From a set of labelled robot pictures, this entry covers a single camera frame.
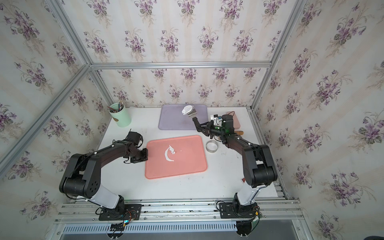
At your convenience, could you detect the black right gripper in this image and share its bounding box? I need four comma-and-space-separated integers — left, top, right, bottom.
195, 120, 225, 139

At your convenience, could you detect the metal ring cutter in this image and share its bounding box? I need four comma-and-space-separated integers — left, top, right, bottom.
206, 141, 219, 153

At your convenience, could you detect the pink plastic tray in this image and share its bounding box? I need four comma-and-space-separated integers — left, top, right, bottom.
145, 135, 208, 180

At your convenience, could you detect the black handled metal scraper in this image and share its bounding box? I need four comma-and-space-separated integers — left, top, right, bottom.
188, 111, 202, 132

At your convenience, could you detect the white dough piece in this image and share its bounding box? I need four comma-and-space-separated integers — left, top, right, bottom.
182, 105, 196, 116

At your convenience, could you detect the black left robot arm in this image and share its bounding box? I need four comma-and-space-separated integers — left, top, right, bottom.
59, 140, 148, 209

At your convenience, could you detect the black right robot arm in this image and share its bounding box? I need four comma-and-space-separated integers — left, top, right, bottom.
192, 115, 278, 206

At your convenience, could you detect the white dough trimming scrap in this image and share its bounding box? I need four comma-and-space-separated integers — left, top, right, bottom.
165, 145, 183, 162

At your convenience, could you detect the pink rectangular case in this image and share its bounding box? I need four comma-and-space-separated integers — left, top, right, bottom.
227, 111, 241, 130

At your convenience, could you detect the green utensil cup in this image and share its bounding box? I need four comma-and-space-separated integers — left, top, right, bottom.
108, 102, 132, 128

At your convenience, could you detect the purple plastic tray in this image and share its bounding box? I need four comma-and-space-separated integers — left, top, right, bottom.
158, 104, 208, 131

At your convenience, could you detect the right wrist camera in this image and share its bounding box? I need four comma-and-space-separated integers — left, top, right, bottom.
210, 115, 223, 126

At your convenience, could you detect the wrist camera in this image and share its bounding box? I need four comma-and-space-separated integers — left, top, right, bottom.
210, 115, 223, 126
125, 131, 144, 148

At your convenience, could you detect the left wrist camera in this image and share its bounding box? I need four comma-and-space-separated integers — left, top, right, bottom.
125, 131, 144, 148

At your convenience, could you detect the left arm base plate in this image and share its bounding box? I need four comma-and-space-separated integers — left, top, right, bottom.
99, 204, 142, 221

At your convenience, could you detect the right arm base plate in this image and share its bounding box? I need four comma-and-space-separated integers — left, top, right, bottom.
215, 201, 260, 219

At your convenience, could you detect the aluminium frame rail front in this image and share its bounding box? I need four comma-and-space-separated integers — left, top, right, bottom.
54, 198, 304, 223

